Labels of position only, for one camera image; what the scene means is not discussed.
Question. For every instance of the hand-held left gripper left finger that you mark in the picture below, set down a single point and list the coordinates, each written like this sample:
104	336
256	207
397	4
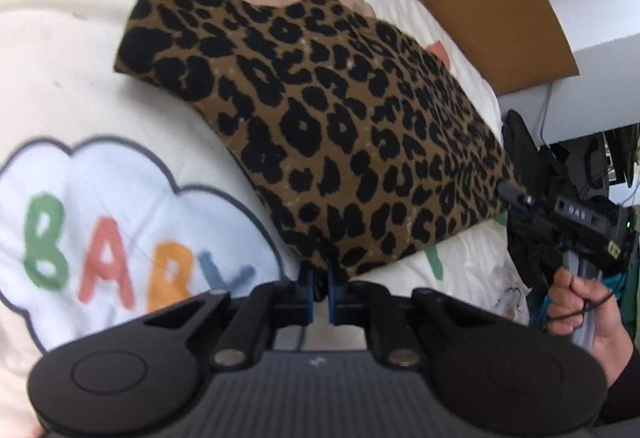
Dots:
309	293

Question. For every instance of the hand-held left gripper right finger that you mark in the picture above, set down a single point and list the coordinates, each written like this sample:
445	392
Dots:
332	298

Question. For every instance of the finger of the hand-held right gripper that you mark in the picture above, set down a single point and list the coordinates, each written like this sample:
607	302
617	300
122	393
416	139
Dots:
530	225
515	195

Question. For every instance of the leopard print pants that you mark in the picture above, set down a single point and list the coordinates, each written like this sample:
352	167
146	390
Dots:
325	118

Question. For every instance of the person's right forearm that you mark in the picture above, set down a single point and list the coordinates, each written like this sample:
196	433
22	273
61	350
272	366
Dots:
625	393

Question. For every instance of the person's right hand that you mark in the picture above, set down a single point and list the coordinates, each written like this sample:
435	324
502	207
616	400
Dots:
600	318

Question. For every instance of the black bag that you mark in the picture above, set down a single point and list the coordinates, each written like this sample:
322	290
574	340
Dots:
525	143

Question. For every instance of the black desk equipment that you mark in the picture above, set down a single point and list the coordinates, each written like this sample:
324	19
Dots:
600	158

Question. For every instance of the blue cartoon print blanket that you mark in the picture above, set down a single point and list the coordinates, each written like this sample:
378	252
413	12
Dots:
546	313

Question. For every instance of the cream bear print bed sheet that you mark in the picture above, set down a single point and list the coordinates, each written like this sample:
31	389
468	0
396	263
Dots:
75	68

